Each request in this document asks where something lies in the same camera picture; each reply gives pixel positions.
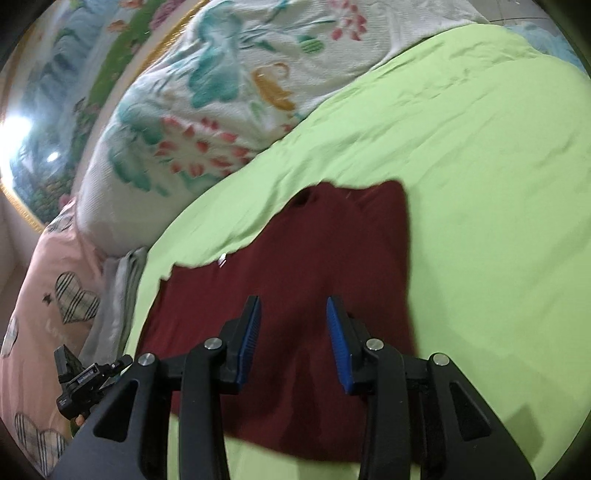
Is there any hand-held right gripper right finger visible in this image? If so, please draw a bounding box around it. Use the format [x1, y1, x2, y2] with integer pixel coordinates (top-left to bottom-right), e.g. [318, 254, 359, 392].
[326, 296, 539, 480]

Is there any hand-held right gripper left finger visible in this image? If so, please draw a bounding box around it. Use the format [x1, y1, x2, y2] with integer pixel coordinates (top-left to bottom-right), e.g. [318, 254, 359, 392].
[51, 295, 263, 480]

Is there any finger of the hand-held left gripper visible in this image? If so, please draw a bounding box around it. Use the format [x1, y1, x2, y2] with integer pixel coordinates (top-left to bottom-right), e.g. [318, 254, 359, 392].
[105, 354, 135, 377]

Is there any dark red hooded cardigan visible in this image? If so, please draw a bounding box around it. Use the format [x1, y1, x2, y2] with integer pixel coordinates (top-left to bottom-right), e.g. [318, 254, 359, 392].
[137, 180, 419, 465]

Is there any grey folded cloth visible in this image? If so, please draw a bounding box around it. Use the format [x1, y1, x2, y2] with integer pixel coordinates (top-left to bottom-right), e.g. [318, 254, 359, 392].
[78, 246, 149, 366]

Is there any pink heart-pattern pillow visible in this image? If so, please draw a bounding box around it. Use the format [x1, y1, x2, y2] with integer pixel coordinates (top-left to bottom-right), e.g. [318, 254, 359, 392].
[0, 198, 110, 479]

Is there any light green bed sheet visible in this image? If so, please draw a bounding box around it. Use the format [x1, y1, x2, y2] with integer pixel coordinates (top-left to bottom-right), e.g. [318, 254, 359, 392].
[69, 23, 591, 480]

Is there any white floral pillow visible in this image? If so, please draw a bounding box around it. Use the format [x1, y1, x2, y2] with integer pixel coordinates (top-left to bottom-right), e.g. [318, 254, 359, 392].
[76, 0, 502, 257]

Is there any gold-framed landscape painting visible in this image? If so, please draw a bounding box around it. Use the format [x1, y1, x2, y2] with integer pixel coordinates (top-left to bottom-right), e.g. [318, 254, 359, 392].
[0, 0, 211, 232]

